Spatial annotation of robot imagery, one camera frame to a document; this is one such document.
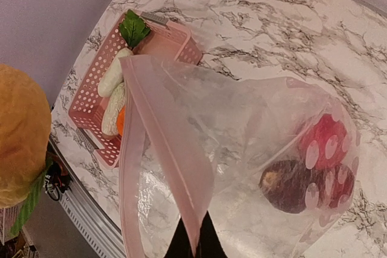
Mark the orange tangerine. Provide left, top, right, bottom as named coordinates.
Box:
left=116, top=106, right=125, bottom=136

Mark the red apple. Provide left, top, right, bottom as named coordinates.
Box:
left=298, top=114, right=347, bottom=170

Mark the clear zip top bag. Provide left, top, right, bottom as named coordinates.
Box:
left=119, top=55, right=361, bottom=257

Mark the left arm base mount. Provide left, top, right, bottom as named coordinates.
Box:
left=44, top=152, right=71, bottom=202

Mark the front aluminium rail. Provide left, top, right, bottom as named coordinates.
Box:
left=50, top=139, right=126, bottom=258

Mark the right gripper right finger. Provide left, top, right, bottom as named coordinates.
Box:
left=195, top=212, right=227, bottom=258

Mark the white radish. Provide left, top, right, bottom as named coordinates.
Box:
left=97, top=48, right=133, bottom=98

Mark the red strawberry fruit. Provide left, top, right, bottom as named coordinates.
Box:
left=315, top=164, right=354, bottom=208

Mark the dark purple beet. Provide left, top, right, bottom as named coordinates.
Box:
left=259, top=160, right=321, bottom=214

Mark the green lettuce leaf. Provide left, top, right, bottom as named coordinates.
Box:
left=119, top=10, right=151, bottom=49

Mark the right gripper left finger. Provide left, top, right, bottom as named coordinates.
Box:
left=164, top=219, right=194, bottom=258

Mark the pink perforated plastic basket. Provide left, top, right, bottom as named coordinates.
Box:
left=68, top=11, right=203, bottom=170

